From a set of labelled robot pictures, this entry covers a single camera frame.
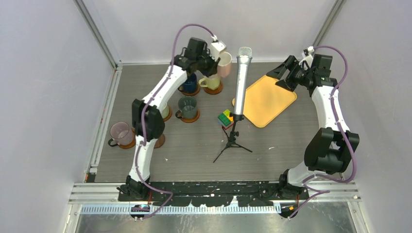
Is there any mauve purple mug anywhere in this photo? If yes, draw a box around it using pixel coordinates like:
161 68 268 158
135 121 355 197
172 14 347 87
107 122 132 147

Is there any pink cream mug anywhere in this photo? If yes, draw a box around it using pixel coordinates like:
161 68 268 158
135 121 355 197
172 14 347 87
217 51 232 78

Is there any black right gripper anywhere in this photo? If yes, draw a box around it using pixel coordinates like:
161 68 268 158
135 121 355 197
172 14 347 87
266 55 313 92

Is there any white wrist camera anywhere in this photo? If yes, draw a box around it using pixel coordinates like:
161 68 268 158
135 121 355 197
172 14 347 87
299 46 315 70
208 35 226 61

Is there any aluminium front rail frame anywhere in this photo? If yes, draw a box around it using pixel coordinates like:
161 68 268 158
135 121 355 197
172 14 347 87
69 181 361 215

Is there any dark walnut wooden coaster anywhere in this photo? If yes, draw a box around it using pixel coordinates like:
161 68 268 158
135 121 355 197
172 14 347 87
154 134 166 149

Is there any cream yellow mug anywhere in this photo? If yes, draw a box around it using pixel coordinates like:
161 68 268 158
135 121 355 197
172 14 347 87
198 74 221 90

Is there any yellow tray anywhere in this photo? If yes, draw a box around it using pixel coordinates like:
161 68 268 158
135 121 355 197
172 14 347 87
243 75 297 128

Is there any black microphone tripod stand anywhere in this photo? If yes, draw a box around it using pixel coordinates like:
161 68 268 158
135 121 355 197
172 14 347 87
213 113 253 163

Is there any silver microphone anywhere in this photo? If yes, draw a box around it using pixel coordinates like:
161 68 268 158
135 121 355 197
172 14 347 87
234 47 253 116

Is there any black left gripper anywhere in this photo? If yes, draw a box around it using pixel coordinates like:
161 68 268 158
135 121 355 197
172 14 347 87
195 49 220 78

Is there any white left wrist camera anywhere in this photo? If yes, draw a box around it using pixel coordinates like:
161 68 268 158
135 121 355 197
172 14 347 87
208 35 226 61

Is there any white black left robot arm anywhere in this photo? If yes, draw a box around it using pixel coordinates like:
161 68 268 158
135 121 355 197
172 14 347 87
118 37 226 201

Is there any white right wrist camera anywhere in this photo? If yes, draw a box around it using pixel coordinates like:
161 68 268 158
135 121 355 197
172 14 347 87
299 46 315 70

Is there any colourful toy brick block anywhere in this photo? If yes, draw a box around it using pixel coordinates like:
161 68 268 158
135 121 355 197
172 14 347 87
218 109 234 130

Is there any dark green mug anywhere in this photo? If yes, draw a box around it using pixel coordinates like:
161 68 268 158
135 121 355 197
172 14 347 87
175 96 198 120

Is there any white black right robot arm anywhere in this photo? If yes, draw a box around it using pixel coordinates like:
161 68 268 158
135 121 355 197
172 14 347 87
266 54 360 199

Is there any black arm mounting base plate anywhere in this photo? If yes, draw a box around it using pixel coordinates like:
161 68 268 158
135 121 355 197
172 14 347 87
117 180 309 207

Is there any dark blue mug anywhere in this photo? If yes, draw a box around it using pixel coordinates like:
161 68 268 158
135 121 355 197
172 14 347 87
178 73 197 94

